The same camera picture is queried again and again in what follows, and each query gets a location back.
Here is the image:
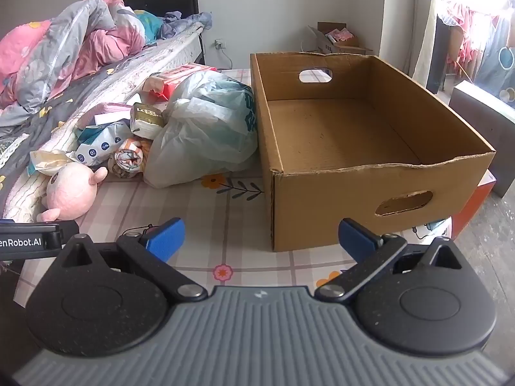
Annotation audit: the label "large cardboard box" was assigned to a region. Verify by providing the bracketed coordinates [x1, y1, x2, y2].
[250, 51, 496, 252]

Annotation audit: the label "plaid flower printed mat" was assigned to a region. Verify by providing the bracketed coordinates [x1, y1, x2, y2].
[14, 68, 455, 302]

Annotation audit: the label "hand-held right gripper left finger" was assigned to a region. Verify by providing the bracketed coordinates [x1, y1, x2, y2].
[60, 217, 208, 302]

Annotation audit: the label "blue white wipes pack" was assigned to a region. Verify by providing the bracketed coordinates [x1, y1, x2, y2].
[76, 122, 133, 166]

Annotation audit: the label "grey floral bed sheet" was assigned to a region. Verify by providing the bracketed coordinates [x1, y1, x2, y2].
[0, 80, 101, 218]

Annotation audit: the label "white green plastic bag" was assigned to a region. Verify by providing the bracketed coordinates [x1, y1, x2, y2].
[144, 70, 258, 189]

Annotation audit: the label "blue crumpled clothes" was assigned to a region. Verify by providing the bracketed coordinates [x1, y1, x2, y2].
[161, 10, 212, 41]

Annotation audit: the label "pink grey quilt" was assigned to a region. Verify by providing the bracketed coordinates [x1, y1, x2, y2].
[0, 0, 147, 113]

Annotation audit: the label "orange striped cloth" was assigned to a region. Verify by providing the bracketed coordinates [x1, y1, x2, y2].
[108, 137, 151, 178]

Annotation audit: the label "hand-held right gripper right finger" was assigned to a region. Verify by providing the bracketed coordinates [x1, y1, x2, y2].
[314, 218, 463, 304]

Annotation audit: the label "blue printed curtain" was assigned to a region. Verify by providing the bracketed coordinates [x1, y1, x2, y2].
[475, 8, 515, 109]

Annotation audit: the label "pink plush toy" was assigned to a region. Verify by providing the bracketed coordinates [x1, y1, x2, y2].
[37, 163, 108, 223]

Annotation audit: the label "white curtain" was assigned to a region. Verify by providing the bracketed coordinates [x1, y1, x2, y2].
[410, 0, 455, 81]

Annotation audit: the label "white woven bed cover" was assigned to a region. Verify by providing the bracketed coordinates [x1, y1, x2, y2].
[8, 22, 205, 223]

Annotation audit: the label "gold tissue pack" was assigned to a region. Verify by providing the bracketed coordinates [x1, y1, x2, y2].
[129, 103, 166, 139]

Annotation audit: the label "black standing panel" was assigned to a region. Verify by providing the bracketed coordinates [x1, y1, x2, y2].
[426, 14, 449, 94]

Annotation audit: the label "small open cardboard box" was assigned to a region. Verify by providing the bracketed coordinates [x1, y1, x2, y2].
[308, 22, 373, 55]

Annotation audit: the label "dark grey cabinet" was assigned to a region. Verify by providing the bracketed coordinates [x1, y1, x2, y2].
[448, 80, 515, 198]

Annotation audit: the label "teal printed pillow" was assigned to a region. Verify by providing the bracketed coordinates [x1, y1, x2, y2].
[137, 10, 164, 45]

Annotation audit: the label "orange storage box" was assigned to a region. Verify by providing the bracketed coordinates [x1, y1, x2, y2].
[451, 169, 500, 240]

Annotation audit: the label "cream plastic packet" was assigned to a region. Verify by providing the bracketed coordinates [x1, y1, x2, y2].
[29, 150, 79, 177]

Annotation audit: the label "red wet wipes pack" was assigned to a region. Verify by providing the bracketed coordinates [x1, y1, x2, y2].
[145, 63, 218, 101]

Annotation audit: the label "pink hanging clothes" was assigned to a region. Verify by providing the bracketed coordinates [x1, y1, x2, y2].
[451, 0, 492, 65]

